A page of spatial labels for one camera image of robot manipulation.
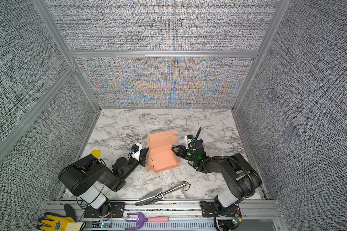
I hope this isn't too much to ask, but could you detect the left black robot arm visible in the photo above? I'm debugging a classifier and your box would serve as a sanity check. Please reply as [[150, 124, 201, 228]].
[[58, 143, 149, 218]]

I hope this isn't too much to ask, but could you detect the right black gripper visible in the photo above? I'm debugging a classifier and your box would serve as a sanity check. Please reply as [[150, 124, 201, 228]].
[[171, 145, 198, 164]]

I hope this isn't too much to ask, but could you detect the pink paper box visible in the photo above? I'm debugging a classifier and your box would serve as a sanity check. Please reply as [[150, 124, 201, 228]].
[[146, 130, 180, 173]]

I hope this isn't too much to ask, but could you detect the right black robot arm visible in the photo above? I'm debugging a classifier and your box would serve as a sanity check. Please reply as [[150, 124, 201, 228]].
[[172, 135, 262, 217]]

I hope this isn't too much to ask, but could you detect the yellow handled tool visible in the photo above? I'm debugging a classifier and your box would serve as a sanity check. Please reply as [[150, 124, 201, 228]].
[[91, 150, 102, 158]]

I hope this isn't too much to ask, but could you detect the purple pink hand rake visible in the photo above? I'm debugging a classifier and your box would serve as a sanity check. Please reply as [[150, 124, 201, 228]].
[[125, 212, 169, 231]]

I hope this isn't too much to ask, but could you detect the yellow black work glove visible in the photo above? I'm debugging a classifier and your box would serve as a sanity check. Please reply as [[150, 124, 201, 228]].
[[36, 205, 86, 231]]

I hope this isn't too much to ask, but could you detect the metal garden trowel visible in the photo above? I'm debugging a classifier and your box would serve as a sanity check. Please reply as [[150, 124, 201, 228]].
[[135, 181, 191, 206]]

